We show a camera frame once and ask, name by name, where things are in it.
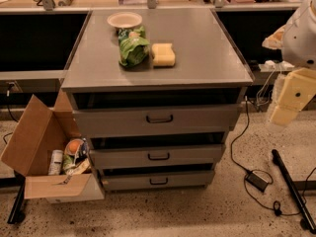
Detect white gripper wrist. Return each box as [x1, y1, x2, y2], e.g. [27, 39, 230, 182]
[269, 68, 316, 126]

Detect grey drawer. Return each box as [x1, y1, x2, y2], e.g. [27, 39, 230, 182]
[73, 105, 239, 138]
[100, 170, 215, 191]
[90, 144, 224, 169]

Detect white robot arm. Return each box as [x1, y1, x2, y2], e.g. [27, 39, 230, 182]
[262, 0, 316, 129]

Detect grey drawer cabinet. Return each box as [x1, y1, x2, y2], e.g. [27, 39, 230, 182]
[62, 8, 253, 191]

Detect grey bottom drawer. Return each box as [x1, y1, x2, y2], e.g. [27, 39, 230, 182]
[100, 170, 215, 191]

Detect grey top drawer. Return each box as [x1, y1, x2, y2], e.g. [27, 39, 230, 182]
[73, 105, 239, 138]

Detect white power strip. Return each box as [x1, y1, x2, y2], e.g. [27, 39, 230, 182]
[263, 60, 294, 71]

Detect black power adapter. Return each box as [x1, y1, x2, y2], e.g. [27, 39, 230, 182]
[246, 172, 269, 193]

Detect black table leg right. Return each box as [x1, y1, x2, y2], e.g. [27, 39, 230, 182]
[272, 149, 316, 234]

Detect black table leg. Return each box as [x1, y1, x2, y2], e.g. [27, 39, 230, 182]
[7, 181, 26, 224]
[272, 149, 316, 234]

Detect yellow sponge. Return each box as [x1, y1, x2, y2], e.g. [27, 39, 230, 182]
[151, 43, 176, 67]

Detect green chip bag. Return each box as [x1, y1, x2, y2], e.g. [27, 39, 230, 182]
[118, 26, 150, 67]

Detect white paper bowl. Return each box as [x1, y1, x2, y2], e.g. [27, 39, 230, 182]
[107, 12, 142, 29]

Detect orange snack bag in box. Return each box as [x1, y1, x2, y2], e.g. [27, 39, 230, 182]
[62, 138, 91, 175]

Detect white can in box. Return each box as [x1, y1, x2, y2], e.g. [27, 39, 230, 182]
[48, 150, 63, 176]

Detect brown cardboard box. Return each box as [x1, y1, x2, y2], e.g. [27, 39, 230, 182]
[1, 92, 104, 203]

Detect black table leg left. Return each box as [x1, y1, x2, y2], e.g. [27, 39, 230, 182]
[7, 181, 26, 224]

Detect black power cable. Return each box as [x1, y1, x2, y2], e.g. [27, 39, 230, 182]
[229, 96, 302, 217]

